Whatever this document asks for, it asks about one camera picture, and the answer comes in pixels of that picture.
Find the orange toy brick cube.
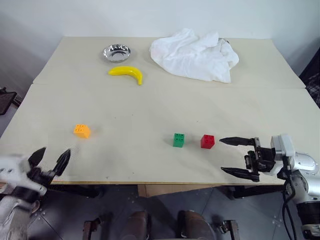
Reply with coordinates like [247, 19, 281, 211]
[73, 123, 92, 139]

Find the green toy brick cube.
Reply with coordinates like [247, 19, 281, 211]
[172, 132, 186, 148]

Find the yellow plastic banana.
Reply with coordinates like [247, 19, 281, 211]
[107, 65, 144, 87]

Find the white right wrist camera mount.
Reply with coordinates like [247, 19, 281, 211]
[270, 133, 296, 176]

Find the red toy brick cube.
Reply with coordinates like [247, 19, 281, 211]
[200, 134, 216, 149]

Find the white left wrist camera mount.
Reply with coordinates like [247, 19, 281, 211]
[0, 153, 39, 195]

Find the dark plaid fabric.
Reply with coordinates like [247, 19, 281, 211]
[298, 51, 320, 110]

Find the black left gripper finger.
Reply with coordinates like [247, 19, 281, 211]
[52, 148, 72, 177]
[27, 146, 47, 168]

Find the white crumpled cloth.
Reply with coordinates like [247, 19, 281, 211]
[149, 27, 240, 84]

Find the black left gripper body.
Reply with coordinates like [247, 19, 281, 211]
[27, 166, 58, 187]

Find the dark brown rounded shape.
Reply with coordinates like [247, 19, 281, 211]
[176, 209, 217, 240]
[125, 210, 152, 240]

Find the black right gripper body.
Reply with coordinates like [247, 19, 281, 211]
[243, 145, 277, 176]

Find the dark brown bracket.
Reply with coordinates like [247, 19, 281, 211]
[83, 215, 114, 240]
[211, 218, 240, 240]

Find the black stand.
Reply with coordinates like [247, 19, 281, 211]
[0, 86, 18, 116]

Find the silver metal bowl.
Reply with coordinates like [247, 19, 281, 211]
[103, 43, 132, 63]

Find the brown board under table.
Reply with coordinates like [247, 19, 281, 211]
[137, 184, 213, 198]

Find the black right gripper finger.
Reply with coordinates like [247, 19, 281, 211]
[219, 136, 262, 149]
[220, 166, 261, 183]

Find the black table frame bar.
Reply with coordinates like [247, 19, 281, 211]
[225, 185, 289, 200]

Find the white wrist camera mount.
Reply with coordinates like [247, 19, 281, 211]
[0, 153, 39, 195]
[270, 133, 296, 176]

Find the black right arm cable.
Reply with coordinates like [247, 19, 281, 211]
[281, 155, 299, 240]

